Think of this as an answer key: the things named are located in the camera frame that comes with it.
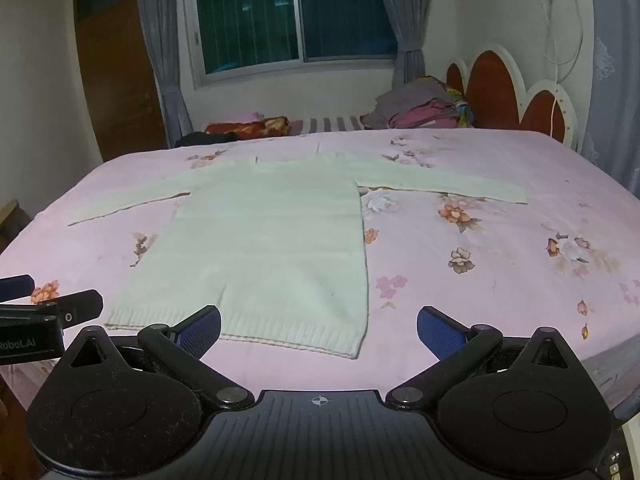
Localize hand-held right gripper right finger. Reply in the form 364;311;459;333
385;305;583;411

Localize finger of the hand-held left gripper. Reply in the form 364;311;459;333
30;289;104;333
0;274;36;303

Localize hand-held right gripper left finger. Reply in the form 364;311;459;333
61;305;257;411

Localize white knit sweater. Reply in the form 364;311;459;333
67;154;529;361

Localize pile of folded clothes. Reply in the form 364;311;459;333
360;76;477;131

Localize brown wooden furniture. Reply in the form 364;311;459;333
0;199;34;256

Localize pink floral bed sheet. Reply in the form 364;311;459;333
0;127;640;411

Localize black cloth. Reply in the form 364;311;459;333
175;131;242;149

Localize red patterned cloth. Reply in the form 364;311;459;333
205;116;291;139

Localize brown wooden door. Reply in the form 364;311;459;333
72;0;169;163

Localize grey striped cloth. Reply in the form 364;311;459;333
295;116;367;136

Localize white and brown headboard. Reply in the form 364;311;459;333
445;42;581;152

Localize grey curtain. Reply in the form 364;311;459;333
132;0;196;149
375;0;439;89

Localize pale lace curtain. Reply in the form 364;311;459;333
587;0;640;188

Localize sliding glass window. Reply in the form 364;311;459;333
182;0;401;89

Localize white charger cable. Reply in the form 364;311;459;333
542;0;586;137

